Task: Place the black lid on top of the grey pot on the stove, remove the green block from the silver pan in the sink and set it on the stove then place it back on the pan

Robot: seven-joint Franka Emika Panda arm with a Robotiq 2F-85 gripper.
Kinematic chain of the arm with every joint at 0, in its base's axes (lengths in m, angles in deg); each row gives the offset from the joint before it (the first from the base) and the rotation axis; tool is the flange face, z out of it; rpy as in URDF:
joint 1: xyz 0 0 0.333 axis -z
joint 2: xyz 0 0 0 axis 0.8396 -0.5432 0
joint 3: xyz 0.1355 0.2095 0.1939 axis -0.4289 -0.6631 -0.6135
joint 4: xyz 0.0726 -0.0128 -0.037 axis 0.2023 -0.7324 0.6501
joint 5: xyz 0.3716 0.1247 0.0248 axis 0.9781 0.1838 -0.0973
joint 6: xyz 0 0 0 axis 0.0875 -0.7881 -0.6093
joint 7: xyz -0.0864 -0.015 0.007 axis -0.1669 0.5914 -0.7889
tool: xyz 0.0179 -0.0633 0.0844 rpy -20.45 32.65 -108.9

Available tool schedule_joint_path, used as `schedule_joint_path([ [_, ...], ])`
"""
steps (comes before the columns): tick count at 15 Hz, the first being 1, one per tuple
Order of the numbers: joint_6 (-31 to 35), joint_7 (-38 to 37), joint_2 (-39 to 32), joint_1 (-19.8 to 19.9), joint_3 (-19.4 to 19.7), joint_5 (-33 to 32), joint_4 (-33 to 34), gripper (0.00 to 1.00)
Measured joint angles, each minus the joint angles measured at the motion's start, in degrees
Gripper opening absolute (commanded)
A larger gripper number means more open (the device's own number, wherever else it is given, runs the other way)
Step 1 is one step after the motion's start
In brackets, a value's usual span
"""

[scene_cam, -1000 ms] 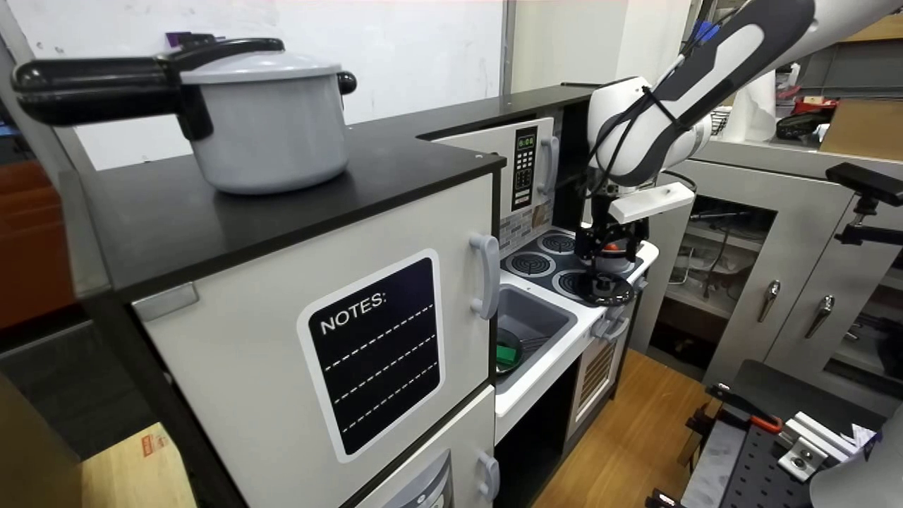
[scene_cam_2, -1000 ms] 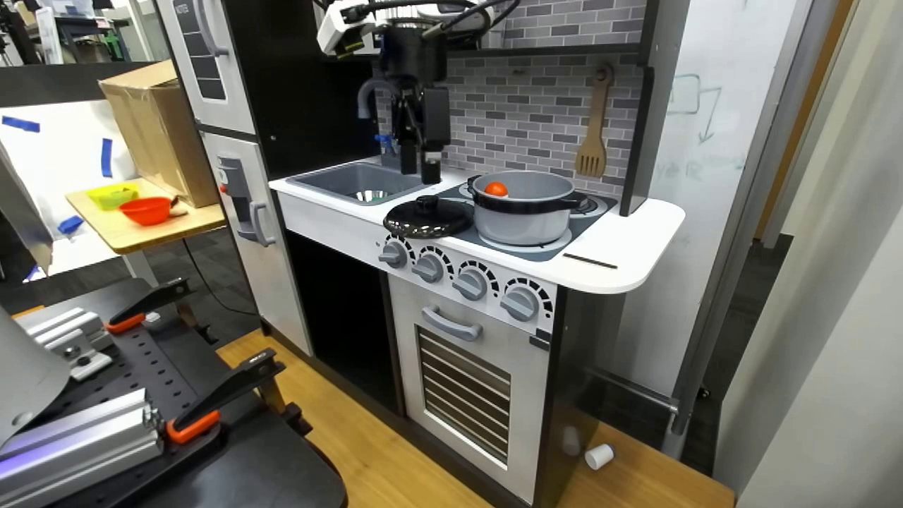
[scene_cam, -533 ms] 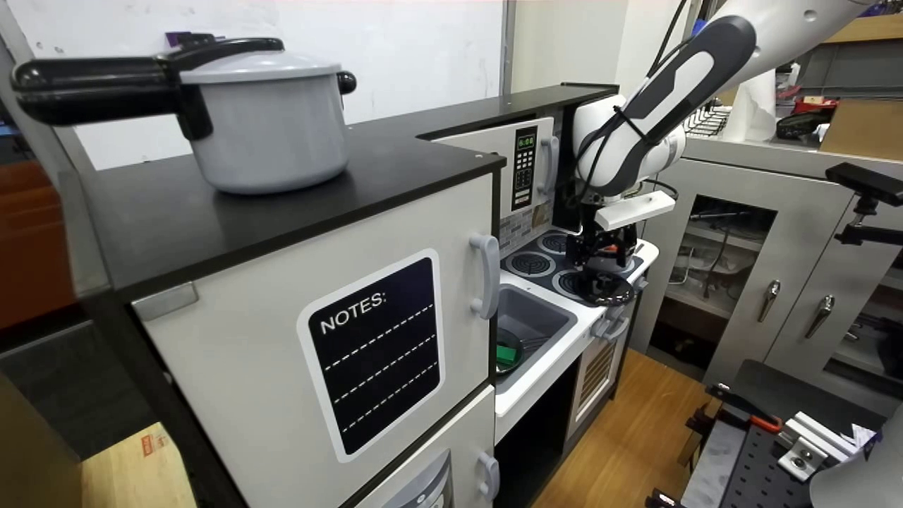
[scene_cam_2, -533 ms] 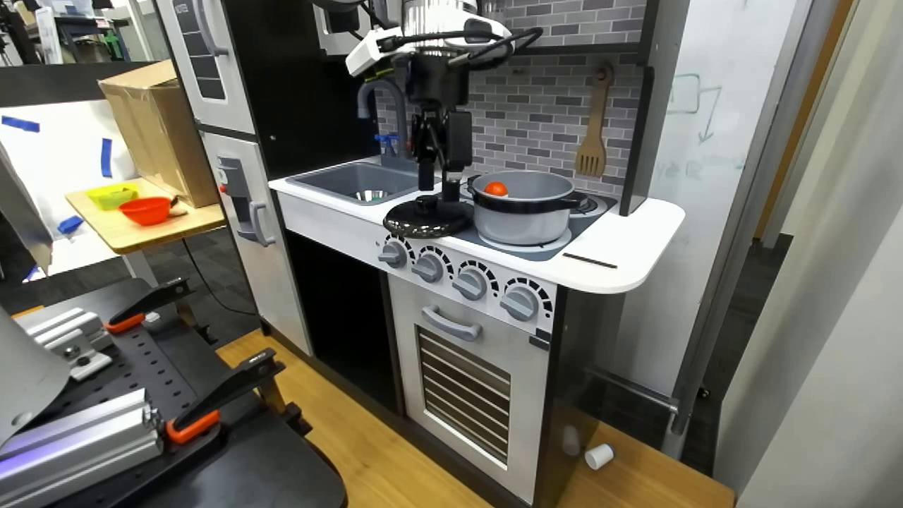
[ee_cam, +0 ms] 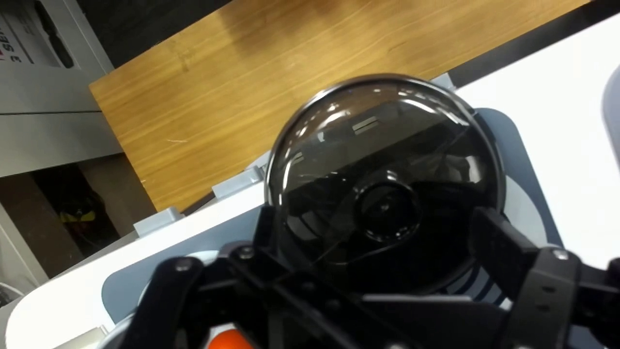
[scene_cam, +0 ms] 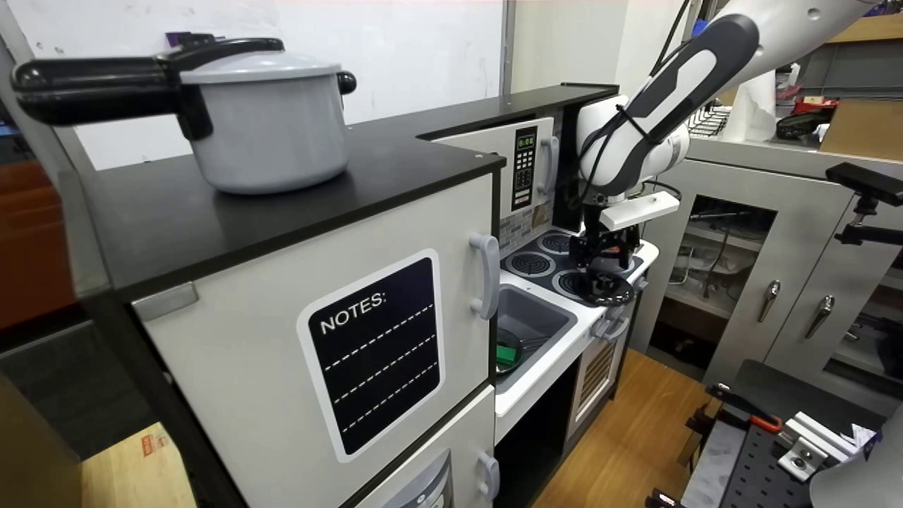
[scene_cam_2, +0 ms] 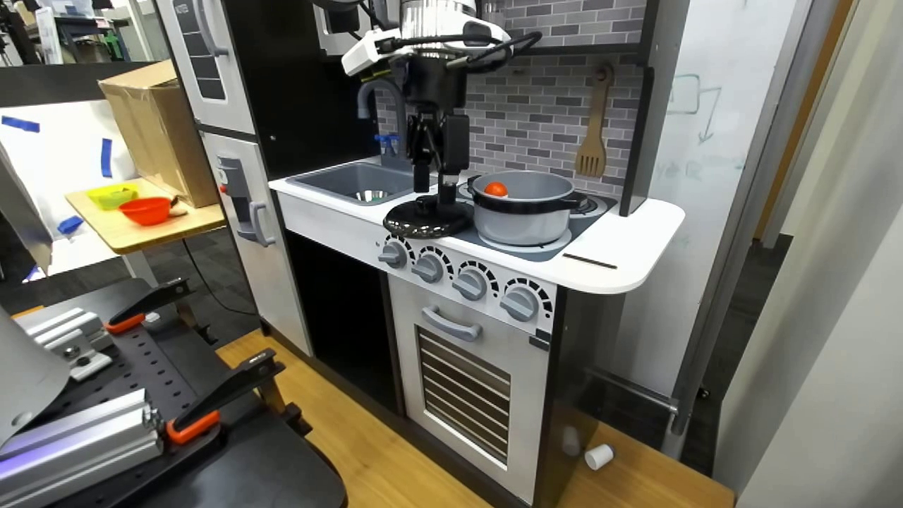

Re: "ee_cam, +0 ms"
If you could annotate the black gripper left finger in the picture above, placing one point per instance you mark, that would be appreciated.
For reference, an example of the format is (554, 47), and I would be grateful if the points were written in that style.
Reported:
(194, 303)

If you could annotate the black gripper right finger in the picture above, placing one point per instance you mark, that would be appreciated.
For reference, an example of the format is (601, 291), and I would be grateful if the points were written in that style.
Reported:
(554, 297)

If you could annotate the black glass pot lid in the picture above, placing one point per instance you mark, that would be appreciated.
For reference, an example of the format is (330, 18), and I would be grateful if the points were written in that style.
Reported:
(388, 148)

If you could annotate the grey toy stove top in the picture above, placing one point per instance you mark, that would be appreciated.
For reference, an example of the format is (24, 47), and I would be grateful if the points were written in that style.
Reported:
(128, 291)

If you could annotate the grey stove knob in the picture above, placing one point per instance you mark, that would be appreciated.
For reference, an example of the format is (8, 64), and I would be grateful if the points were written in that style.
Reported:
(237, 184)
(442, 80)
(157, 221)

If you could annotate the orange toy food piece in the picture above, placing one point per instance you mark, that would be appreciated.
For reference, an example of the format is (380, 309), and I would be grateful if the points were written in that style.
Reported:
(225, 338)

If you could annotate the white toy kitchen playset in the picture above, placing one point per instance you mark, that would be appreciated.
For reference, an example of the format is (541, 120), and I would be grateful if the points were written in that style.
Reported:
(568, 128)

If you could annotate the grey metal cabinet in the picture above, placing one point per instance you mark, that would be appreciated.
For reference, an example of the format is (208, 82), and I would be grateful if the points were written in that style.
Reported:
(51, 128)

